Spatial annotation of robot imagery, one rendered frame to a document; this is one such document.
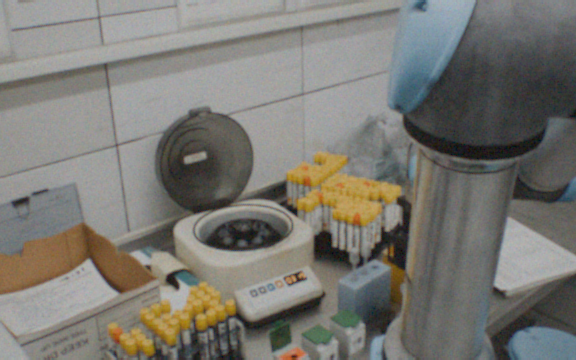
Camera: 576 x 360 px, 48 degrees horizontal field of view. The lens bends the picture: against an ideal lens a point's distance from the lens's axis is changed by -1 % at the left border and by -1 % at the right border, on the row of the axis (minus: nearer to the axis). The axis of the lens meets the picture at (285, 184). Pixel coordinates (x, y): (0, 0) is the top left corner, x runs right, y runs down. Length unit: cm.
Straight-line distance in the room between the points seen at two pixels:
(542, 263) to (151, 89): 89
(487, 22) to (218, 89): 107
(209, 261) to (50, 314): 29
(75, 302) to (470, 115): 90
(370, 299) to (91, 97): 66
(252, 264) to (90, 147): 41
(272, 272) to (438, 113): 78
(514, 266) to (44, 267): 93
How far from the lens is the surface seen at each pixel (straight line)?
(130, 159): 141
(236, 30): 145
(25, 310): 125
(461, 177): 54
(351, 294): 114
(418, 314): 65
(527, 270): 141
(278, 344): 103
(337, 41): 172
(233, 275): 120
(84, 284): 129
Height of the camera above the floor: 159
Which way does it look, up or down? 24 degrees down
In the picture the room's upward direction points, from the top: 2 degrees counter-clockwise
